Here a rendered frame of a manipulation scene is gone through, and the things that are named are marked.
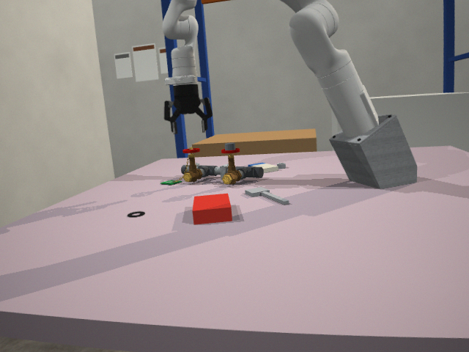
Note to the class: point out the black rubber ring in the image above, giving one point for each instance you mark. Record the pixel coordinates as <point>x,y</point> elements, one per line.
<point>141,214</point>

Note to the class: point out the grey pipe manifold with clamps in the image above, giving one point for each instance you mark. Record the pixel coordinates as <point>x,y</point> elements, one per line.
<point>228,172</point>

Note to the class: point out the green tag on gold chain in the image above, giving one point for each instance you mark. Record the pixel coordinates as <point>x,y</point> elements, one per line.
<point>171,182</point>

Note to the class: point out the red block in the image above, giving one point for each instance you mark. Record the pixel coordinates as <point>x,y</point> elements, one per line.
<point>211,209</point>

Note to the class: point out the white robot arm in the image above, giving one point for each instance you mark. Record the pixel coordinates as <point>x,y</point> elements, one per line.
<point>310,27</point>

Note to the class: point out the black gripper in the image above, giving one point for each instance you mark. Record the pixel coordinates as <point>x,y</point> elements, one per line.
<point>187,105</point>

